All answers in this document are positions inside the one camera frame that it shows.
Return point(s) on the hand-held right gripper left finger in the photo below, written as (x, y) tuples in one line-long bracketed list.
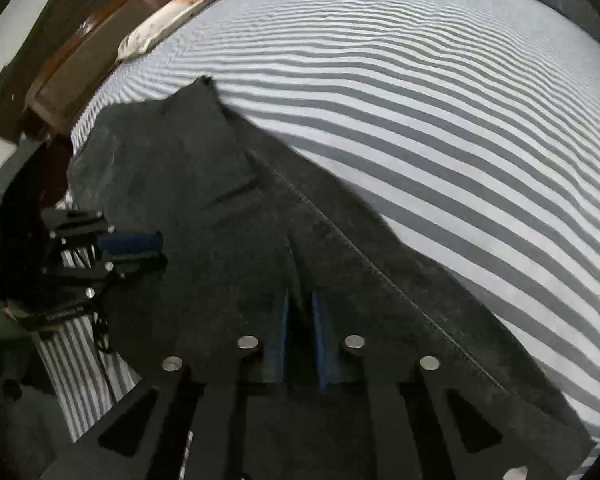
[(279, 335)]

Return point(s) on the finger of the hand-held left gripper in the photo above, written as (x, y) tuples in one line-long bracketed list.
[(130, 264), (130, 243)]

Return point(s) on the grey white striped bedsheet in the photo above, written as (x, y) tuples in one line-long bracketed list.
[(430, 110)]

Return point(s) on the floral orange pillow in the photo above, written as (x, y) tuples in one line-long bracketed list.
[(180, 5)]

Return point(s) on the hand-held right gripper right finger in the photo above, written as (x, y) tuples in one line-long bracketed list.
[(324, 340)]

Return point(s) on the dark grey pants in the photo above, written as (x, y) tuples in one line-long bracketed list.
[(230, 185)]

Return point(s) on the dark wooden headboard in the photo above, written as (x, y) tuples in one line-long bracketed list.
[(80, 60)]

